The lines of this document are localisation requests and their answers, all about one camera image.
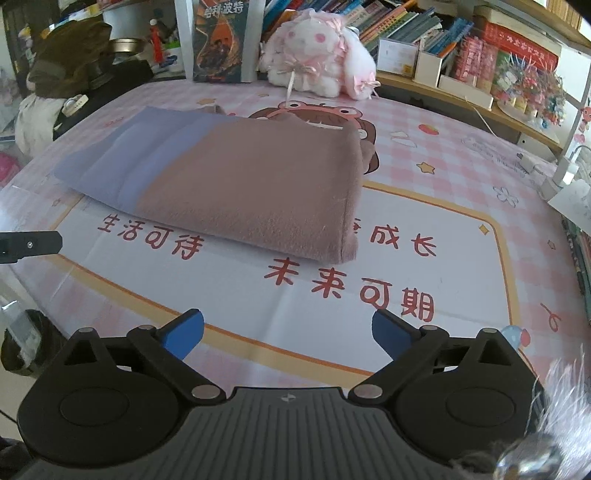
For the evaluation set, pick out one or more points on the pink white plush bunny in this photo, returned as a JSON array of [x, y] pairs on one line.
[[317, 52]]

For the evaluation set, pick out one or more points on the row of colourful books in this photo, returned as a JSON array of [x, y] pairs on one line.
[[398, 21]]

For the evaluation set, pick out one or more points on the purple and pink sweater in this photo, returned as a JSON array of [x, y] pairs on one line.
[[280, 183]]

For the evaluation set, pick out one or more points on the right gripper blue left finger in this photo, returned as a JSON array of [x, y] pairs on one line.
[[180, 336]]

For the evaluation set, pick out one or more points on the red tassel ornament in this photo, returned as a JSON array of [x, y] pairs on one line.
[[158, 44]]

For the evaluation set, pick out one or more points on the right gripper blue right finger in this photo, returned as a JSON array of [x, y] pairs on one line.
[[393, 334]]

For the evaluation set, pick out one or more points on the white pen holder box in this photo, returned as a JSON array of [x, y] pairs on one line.
[[428, 69]]

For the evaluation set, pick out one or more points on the white smart watch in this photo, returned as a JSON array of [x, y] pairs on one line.
[[73, 104]]

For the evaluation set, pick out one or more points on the white cloth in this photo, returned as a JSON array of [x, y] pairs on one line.
[[35, 123]]

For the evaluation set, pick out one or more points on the white jar green lid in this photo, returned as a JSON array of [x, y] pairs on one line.
[[173, 57]]

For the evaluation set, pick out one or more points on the white charger plug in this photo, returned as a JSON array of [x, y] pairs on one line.
[[563, 176]]

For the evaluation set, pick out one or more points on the olive green jacket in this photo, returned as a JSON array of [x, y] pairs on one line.
[[60, 66]]

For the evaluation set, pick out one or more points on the metal bowl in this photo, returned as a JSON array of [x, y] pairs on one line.
[[126, 46]]

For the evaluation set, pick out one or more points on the white bookshelf frame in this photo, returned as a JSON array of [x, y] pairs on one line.
[[499, 58]]

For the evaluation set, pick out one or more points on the Harry Potter book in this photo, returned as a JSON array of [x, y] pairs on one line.
[[218, 39]]

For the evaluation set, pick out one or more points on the pink checkered cartoon table mat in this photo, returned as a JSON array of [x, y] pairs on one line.
[[451, 234]]

